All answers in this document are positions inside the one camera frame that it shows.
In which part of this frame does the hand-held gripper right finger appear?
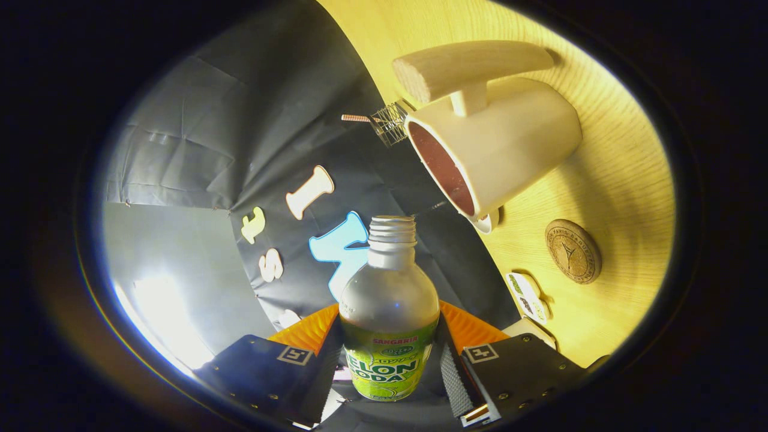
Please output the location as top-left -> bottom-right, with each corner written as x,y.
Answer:
437,300 -> 610,428

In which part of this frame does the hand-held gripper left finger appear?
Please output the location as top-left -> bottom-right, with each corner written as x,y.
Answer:
195,303 -> 346,430

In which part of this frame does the round cork coaster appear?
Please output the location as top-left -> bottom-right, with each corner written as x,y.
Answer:
545,219 -> 602,284

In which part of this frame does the silver juice bottle green label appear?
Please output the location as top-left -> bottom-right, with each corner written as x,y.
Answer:
339,216 -> 442,401

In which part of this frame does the white cup wooden handle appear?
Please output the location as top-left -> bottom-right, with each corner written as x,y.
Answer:
393,40 -> 584,220

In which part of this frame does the white divided dish of beans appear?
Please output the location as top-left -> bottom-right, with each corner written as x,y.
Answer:
506,271 -> 550,325

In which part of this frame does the white round plate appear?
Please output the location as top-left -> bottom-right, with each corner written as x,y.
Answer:
471,207 -> 500,235

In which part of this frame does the wooden table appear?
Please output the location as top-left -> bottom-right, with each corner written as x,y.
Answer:
318,0 -> 676,368

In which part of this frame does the black backdrop cloth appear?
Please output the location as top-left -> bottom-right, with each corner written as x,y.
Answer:
105,0 -> 520,432

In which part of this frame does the wire utensil holder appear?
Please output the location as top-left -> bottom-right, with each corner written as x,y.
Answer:
369,99 -> 416,148

